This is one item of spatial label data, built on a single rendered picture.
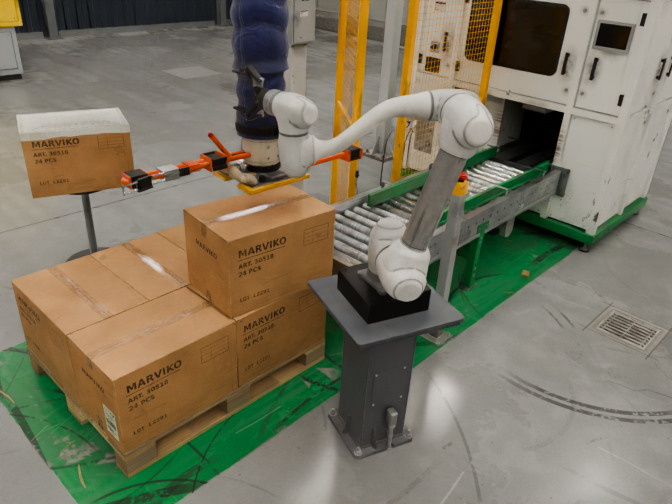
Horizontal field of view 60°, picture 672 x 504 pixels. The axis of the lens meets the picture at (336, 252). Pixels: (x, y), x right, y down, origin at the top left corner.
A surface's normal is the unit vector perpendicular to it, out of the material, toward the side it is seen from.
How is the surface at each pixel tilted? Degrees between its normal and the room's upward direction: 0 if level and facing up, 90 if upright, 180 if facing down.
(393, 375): 90
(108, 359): 0
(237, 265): 90
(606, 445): 0
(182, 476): 0
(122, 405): 90
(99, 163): 90
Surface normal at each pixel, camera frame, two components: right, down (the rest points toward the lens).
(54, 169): 0.45, 0.44
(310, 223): 0.64, 0.40
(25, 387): 0.05, -0.88
